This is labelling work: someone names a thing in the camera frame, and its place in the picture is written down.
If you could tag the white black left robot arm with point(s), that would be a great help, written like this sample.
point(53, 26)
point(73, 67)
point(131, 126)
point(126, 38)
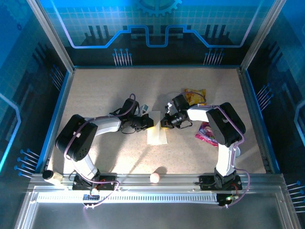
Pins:
point(78, 138)

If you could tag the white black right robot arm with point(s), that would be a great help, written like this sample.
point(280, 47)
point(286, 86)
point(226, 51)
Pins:
point(226, 124)

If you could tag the pink purple candy packet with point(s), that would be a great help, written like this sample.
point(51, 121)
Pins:
point(205, 133)

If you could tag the yellow snack packet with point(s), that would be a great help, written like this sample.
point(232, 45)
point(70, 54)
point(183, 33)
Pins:
point(197, 95)

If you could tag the small pink ball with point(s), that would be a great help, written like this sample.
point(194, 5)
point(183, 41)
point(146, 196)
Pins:
point(155, 178)

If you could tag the pink grey cup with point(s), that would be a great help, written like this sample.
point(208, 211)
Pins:
point(238, 152)

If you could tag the small black connector board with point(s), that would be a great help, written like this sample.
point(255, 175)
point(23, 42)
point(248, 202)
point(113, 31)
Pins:
point(91, 197)

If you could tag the grey metal panel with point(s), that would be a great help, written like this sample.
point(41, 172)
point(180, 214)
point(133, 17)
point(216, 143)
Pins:
point(152, 217)

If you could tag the black controller with green LED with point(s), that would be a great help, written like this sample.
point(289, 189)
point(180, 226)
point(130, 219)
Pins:
point(225, 200)

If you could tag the cream roll with black cap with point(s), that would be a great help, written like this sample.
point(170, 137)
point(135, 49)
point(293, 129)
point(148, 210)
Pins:
point(56, 178)

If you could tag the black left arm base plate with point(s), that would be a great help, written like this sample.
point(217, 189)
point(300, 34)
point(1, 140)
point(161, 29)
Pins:
point(107, 182)

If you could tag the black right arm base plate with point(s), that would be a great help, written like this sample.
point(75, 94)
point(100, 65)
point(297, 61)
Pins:
point(207, 183)

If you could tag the aluminium side rail blue edge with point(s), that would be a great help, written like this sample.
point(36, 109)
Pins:
point(57, 119)
point(256, 119)

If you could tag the aluminium frame post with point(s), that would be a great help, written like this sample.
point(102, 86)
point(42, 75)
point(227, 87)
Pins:
point(51, 38)
point(262, 35)

